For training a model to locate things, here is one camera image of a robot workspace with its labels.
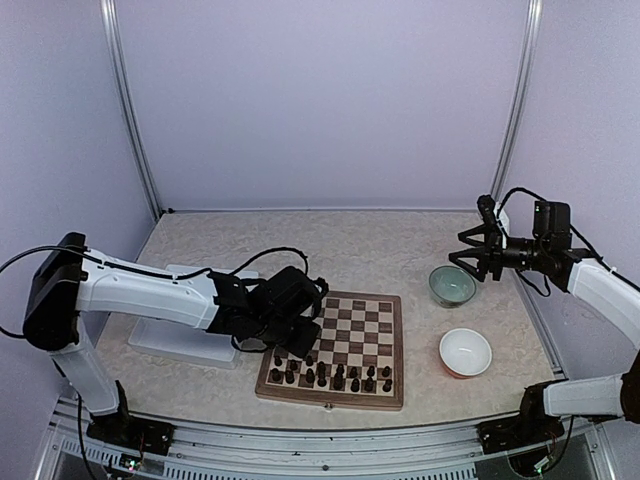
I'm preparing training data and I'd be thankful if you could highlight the white divided plastic tray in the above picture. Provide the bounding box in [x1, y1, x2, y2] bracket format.
[127, 263, 261, 370]

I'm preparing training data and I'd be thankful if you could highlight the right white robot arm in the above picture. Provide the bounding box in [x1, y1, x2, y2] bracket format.
[448, 195, 639, 444]

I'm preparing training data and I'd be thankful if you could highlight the white orange ceramic bowl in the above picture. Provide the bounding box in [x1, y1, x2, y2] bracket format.
[439, 328, 493, 379]

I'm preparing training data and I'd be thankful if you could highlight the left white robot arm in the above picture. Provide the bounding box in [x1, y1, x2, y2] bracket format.
[22, 232, 329, 445]

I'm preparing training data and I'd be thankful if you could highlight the right aluminium frame post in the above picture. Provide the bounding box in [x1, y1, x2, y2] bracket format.
[490, 0, 544, 198]

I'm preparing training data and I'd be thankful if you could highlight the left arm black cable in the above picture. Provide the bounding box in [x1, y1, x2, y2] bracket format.
[0, 243, 310, 354]

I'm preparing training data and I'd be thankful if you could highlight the left aluminium frame post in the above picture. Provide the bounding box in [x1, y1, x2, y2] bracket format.
[100, 0, 163, 222]

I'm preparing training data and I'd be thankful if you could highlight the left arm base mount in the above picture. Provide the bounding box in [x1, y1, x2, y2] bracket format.
[87, 416, 175, 456]

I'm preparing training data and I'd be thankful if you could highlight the front aluminium rail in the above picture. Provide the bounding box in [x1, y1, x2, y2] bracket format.
[34, 407, 616, 480]

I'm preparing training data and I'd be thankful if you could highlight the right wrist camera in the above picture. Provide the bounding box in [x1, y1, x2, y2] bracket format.
[477, 194, 510, 237]

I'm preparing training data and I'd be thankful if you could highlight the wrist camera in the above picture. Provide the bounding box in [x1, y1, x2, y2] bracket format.
[310, 277, 329, 319]
[477, 194, 510, 237]

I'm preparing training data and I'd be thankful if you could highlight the wooden chess board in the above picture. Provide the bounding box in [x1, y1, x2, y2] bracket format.
[255, 291, 404, 411]

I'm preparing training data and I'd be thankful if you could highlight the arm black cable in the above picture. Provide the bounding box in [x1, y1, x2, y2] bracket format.
[0, 243, 310, 354]
[497, 187, 616, 299]

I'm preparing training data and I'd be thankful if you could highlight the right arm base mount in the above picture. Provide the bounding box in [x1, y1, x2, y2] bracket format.
[477, 415, 565, 454]

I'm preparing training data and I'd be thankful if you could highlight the aluminium frame post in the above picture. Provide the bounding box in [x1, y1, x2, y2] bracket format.
[490, 0, 544, 198]
[100, 0, 163, 222]

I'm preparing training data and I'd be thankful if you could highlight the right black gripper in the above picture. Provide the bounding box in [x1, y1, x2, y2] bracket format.
[450, 222, 550, 282]

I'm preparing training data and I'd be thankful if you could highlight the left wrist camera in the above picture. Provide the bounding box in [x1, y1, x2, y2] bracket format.
[310, 277, 329, 319]

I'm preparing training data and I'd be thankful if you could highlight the clear glass bowl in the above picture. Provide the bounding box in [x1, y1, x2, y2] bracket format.
[428, 265, 477, 308]

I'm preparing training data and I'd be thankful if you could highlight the dark chess knight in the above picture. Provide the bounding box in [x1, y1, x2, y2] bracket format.
[305, 368, 315, 385]
[332, 375, 345, 391]

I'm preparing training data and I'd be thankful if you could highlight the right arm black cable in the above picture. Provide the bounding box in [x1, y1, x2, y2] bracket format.
[497, 187, 616, 299]

